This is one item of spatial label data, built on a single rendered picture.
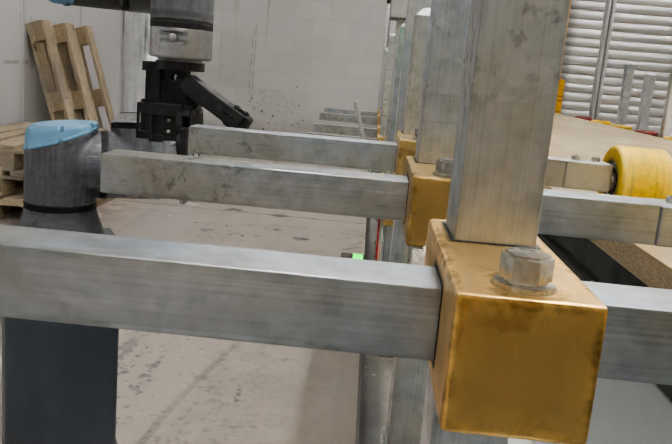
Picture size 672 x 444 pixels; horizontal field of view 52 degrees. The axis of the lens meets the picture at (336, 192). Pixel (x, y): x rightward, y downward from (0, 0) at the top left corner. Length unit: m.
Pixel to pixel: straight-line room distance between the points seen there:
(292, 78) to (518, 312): 8.52
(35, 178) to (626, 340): 1.39
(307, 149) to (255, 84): 8.05
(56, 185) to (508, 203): 1.32
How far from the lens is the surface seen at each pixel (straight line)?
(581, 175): 0.79
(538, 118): 0.30
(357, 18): 8.70
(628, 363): 0.29
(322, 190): 0.51
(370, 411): 0.73
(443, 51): 0.54
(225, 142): 0.77
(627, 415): 0.71
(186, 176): 0.53
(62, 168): 1.54
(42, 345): 1.61
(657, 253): 0.68
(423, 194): 0.48
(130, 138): 1.55
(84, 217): 1.58
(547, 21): 0.30
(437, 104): 0.54
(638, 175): 0.79
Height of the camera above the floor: 1.04
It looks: 10 degrees down
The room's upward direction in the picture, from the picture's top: 5 degrees clockwise
